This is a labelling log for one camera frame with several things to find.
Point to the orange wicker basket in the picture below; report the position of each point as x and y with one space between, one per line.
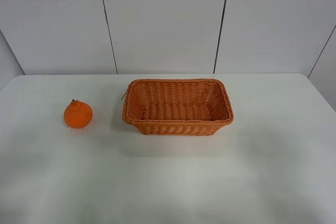
192 107

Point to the orange with knobbed top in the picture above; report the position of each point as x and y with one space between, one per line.
77 114

